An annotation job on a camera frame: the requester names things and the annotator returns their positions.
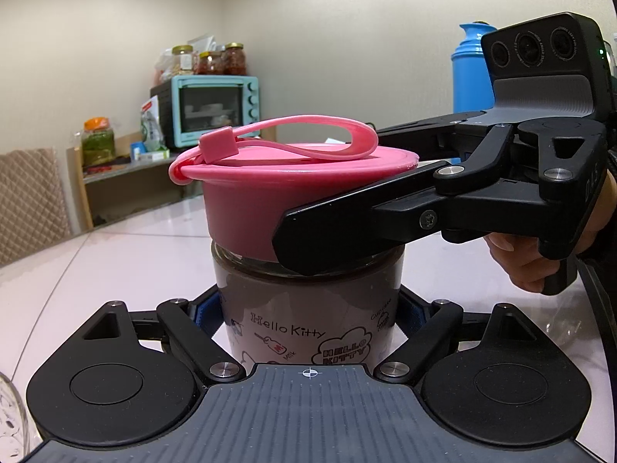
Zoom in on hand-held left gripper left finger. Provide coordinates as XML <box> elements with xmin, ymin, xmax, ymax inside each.
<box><xmin>83</xmin><ymin>284</ymin><xmax>245</xmax><ymax>383</ymax></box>

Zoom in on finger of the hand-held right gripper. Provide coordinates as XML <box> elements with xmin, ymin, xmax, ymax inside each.
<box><xmin>272</xmin><ymin>123</ymin><xmax>548</xmax><ymax>275</ymax></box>
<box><xmin>376</xmin><ymin>111</ymin><xmax>487</xmax><ymax>166</ymax></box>

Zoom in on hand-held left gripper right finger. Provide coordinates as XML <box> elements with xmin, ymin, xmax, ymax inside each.
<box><xmin>375</xmin><ymin>284</ymin><xmax>532</xmax><ymax>385</ymax></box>

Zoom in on pink printed steel bottle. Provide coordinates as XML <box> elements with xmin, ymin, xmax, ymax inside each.
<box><xmin>211</xmin><ymin>238</ymin><xmax>406</xmax><ymax>365</ymax></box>

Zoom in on pink bottle cap with strap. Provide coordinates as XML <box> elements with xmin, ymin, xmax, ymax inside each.
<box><xmin>169</xmin><ymin>113</ymin><xmax>420</xmax><ymax>264</ymax></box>

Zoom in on person's right hand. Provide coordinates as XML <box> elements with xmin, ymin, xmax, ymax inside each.
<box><xmin>484</xmin><ymin>169</ymin><xmax>617</xmax><ymax>295</ymax></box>

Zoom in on blue thermos jug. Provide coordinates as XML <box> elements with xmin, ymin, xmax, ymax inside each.
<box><xmin>453</xmin><ymin>22</ymin><xmax>498</xmax><ymax>115</ymax></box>

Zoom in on wooden shelf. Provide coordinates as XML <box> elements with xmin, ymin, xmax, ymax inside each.
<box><xmin>66</xmin><ymin>128</ymin><xmax>208</xmax><ymax>232</ymax></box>

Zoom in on light blue toaster oven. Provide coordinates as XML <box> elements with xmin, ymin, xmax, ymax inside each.
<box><xmin>150</xmin><ymin>74</ymin><xmax>261</xmax><ymax>151</ymax></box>

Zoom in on green snack bag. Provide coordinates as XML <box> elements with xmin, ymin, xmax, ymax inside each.
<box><xmin>140</xmin><ymin>106</ymin><xmax>167</xmax><ymax>152</ymax></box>

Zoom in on tall jar with red contents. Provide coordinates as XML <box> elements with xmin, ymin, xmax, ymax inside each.
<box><xmin>222</xmin><ymin>42</ymin><xmax>248</xmax><ymax>77</ymax></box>

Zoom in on large jar with orange lid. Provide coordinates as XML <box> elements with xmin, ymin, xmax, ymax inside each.
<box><xmin>80</xmin><ymin>116</ymin><xmax>117</xmax><ymax>168</ymax></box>

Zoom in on quilted chair back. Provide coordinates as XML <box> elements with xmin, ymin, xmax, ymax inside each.
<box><xmin>0</xmin><ymin>147</ymin><xmax>74</xmax><ymax>267</ymax></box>

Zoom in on small jar with red contents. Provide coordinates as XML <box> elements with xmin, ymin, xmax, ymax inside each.
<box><xmin>199</xmin><ymin>51</ymin><xmax>224</xmax><ymax>76</ymax></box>

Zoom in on clear drinking glass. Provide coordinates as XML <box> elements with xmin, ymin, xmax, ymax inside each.
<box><xmin>0</xmin><ymin>373</ymin><xmax>30</xmax><ymax>463</ymax></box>

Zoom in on glass jar with pale contents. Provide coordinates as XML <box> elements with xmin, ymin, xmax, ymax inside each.
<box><xmin>172</xmin><ymin>45</ymin><xmax>196</xmax><ymax>76</ymax></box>

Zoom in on glass jars on oven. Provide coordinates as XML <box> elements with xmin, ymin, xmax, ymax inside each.
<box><xmin>153</xmin><ymin>34</ymin><xmax>219</xmax><ymax>84</ymax></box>

